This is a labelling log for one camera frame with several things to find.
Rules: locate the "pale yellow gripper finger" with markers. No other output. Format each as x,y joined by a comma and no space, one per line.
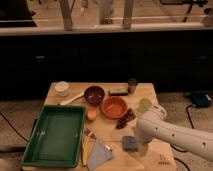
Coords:
142,149

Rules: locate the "blue sponge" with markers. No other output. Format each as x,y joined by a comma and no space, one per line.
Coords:
129,143

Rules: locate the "orange bowl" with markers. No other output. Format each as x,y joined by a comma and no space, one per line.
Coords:
114,107

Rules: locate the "green plastic tray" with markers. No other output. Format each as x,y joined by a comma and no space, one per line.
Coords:
55,141

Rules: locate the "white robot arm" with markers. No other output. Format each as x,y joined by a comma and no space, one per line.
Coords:
152,124

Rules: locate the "grey folded cloth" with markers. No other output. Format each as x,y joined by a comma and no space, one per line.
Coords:
100,153

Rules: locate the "dark rectangular eraser block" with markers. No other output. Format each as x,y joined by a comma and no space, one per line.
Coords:
119,91

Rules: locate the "orange fruit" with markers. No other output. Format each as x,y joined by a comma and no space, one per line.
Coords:
91,114

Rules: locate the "dark purple bowl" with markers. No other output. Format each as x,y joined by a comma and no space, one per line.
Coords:
94,95

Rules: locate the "white spoon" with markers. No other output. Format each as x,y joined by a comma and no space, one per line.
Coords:
70,100

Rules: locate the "dark pepper shaker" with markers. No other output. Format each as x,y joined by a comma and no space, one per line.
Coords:
132,84

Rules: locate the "dark blue floor device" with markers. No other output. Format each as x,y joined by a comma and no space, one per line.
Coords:
199,99

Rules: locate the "light green cup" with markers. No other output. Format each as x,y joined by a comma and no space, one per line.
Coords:
144,105

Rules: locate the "small white cup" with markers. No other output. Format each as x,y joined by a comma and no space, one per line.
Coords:
62,88

